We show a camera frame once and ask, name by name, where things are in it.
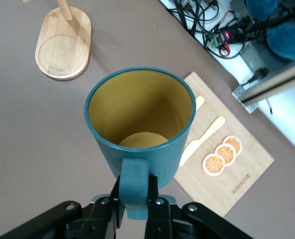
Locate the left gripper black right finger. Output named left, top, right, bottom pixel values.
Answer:
left=144, top=175, right=254, bottom=239

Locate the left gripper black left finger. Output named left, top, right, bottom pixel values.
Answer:
left=0, top=175, right=121, bottom=239

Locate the teal cup yellow inside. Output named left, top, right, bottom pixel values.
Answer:
left=84, top=66, right=196, bottom=221

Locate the wooden cup rack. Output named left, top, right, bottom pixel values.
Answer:
left=22, top=0, right=92, bottom=81

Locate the toy orange slice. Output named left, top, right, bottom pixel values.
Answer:
left=202, top=152, right=226, bottom=177
left=222, top=135, right=243, bottom=156
left=214, top=143, right=237, bottom=167

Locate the bamboo cutting board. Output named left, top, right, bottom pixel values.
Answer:
left=173, top=71, right=275, bottom=218

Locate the yellow plastic knife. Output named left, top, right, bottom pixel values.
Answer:
left=179, top=116, right=226, bottom=167

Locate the brown table cover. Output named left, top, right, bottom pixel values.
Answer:
left=0, top=0, right=295, bottom=239

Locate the yellow plastic fork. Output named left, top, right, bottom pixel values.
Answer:
left=194, top=96, right=205, bottom=112

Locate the aluminium extrusion beam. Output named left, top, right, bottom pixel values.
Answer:
left=239, top=59, right=295, bottom=105

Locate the black plug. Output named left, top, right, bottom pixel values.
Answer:
left=242, top=67, right=270, bottom=87

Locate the grey metal plate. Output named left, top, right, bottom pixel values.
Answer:
left=238, top=39, right=269, bottom=75

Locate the black electronics box red light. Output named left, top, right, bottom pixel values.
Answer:
left=204, top=24, right=248, bottom=49

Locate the grey metal bracket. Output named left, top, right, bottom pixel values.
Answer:
left=231, top=84, right=260, bottom=115

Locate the red wire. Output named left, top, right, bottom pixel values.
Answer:
left=217, top=11, right=234, bottom=59

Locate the black cable bundle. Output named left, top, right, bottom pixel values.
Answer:
left=171, top=0, right=222, bottom=34

